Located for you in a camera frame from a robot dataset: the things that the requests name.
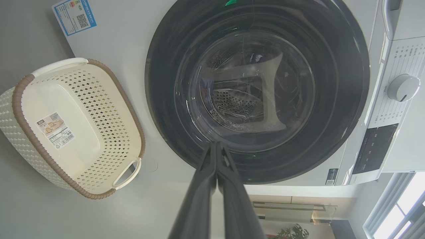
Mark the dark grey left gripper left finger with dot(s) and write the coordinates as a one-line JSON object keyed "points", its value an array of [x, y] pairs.
{"points": [[199, 199]]}

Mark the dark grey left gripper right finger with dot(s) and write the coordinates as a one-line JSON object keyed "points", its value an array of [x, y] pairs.
{"points": [[235, 199]]}

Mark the cream perforated laundry basket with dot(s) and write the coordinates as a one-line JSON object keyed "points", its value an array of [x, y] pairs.
{"points": [[99, 99]]}

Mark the product label in basket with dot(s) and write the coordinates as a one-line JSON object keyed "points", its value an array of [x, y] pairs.
{"points": [[54, 130]]}

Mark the white front-load washing machine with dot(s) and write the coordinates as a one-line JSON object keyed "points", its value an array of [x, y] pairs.
{"points": [[126, 39]]}

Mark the green potted plant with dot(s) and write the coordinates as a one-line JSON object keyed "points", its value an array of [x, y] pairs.
{"points": [[290, 232]]}

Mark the perforated steel washer drum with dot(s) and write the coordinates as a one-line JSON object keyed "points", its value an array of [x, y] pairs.
{"points": [[239, 103]]}

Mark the small dark QR sticker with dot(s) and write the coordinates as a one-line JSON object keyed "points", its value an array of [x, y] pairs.
{"points": [[331, 176]]}

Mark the black washer display panel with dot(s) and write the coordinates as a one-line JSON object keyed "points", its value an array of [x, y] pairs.
{"points": [[375, 149]]}

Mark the bright window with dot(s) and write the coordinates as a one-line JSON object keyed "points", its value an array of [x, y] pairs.
{"points": [[395, 215]]}

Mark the white round control knob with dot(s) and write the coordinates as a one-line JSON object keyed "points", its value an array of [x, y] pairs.
{"points": [[403, 88]]}

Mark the blue energy label sticker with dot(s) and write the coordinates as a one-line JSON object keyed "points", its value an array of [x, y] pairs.
{"points": [[73, 16]]}

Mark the white detergent drawer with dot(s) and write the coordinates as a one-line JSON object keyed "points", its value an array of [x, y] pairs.
{"points": [[405, 20]]}

